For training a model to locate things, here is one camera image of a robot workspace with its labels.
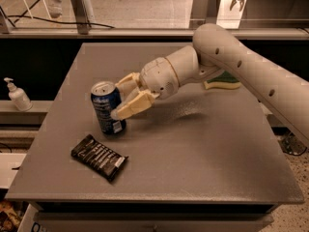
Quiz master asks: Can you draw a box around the blue pepsi can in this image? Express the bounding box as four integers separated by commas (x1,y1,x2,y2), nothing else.
91,81,126,134

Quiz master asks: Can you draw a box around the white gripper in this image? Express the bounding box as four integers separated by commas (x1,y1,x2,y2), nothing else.
111,57,179,120

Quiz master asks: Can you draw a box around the grey metal post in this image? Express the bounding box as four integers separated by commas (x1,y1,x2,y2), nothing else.
205,0,221,23
70,0,90,35

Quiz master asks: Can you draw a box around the green yellow sponge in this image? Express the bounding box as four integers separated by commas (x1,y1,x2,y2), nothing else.
204,72,241,90

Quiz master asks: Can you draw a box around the grey metal post right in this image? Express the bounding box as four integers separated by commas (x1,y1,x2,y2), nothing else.
205,0,221,23

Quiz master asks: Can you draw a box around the grey metal post left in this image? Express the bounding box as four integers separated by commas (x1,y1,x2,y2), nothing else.
70,0,90,35

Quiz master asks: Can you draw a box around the black rxbar chocolate wrapper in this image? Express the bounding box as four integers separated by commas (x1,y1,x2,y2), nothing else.
70,134,127,182

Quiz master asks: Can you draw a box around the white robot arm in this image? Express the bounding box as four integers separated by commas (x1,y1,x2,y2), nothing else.
111,23,309,145

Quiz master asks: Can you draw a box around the black cable on floor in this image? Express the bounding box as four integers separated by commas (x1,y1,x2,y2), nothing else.
6,14,116,29

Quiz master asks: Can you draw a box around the white pump lotion bottle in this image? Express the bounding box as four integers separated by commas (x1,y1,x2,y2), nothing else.
4,77,33,111

